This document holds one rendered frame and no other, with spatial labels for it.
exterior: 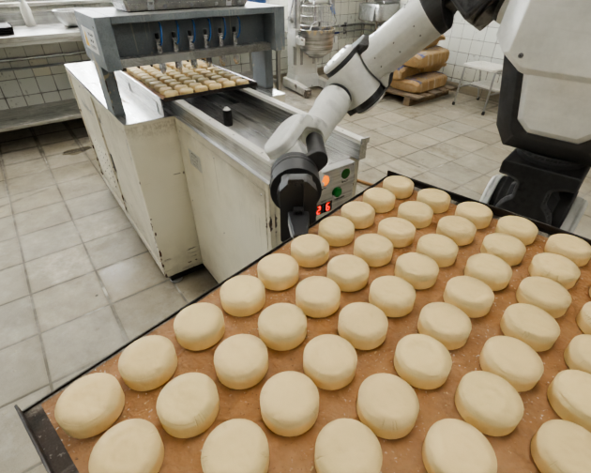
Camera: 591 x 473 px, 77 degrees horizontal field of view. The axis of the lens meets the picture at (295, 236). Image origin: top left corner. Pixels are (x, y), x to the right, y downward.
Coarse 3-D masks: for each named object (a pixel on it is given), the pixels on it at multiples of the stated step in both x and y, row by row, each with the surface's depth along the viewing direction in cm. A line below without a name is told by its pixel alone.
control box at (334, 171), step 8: (344, 160) 110; (352, 160) 110; (328, 168) 106; (336, 168) 107; (344, 168) 108; (352, 168) 111; (328, 176) 106; (336, 176) 108; (352, 176) 112; (328, 184) 108; (336, 184) 110; (344, 184) 112; (352, 184) 114; (328, 192) 110; (344, 192) 114; (320, 200) 109; (328, 200) 111; (336, 200) 113; (344, 200) 116
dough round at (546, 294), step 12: (528, 288) 41; (540, 288) 41; (552, 288) 41; (564, 288) 41; (528, 300) 40; (540, 300) 40; (552, 300) 40; (564, 300) 40; (552, 312) 39; (564, 312) 40
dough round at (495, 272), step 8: (472, 256) 46; (480, 256) 46; (488, 256) 46; (496, 256) 46; (472, 264) 44; (480, 264) 44; (488, 264) 44; (496, 264) 44; (504, 264) 44; (464, 272) 46; (472, 272) 44; (480, 272) 43; (488, 272) 43; (496, 272) 43; (504, 272) 43; (480, 280) 43; (488, 280) 43; (496, 280) 43; (504, 280) 42; (496, 288) 43; (504, 288) 44
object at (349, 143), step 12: (240, 96) 157; (252, 96) 148; (264, 96) 144; (264, 108) 145; (276, 108) 138; (288, 108) 132; (336, 132) 114; (348, 132) 112; (336, 144) 116; (348, 144) 112; (360, 144) 107; (360, 156) 110
